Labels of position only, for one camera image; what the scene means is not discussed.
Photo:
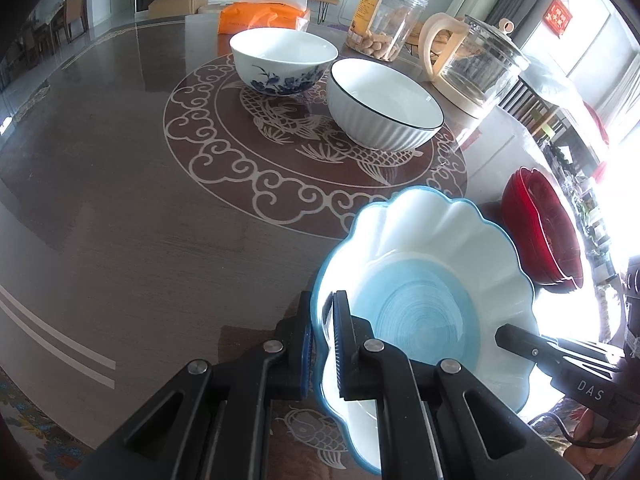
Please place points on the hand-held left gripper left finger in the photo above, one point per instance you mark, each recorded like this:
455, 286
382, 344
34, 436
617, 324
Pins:
307, 360

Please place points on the clear plastic jar of biscuits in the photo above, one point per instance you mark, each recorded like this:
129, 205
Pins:
385, 20

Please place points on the wooden dining chair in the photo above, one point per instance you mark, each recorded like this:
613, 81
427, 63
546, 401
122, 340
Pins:
76, 15

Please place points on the white bowl with blue flowers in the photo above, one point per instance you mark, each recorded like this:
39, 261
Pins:
280, 55

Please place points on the red wall hanging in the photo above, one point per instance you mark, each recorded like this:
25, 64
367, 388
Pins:
559, 16

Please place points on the white ribbed bowl black rim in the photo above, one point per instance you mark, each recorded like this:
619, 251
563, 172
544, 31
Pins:
380, 105

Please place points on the cardboard box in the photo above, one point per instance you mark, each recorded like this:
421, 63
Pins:
177, 5

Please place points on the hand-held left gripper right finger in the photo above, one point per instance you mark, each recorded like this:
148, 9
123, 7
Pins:
345, 350

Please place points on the person's right hand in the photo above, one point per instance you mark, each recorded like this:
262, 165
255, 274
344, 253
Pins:
600, 460

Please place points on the white pillow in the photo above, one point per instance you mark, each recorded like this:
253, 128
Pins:
555, 85

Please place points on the red cloth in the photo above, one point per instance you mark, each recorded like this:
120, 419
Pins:
597, 135

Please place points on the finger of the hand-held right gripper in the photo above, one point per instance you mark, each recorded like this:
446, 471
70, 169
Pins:
525, 340

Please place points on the orange tissue pack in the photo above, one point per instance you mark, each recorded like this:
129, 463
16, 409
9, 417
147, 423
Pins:
260, 15

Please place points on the orange rocking chair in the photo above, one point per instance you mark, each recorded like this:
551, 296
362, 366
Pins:
445, 40

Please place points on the floral printed blanket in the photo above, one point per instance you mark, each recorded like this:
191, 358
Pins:
30, 410

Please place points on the wooden slatted bed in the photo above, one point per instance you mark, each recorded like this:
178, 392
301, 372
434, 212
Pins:
525, 105

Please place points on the scalloped white and blue bowl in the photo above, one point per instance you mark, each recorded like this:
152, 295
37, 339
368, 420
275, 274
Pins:
430, 300

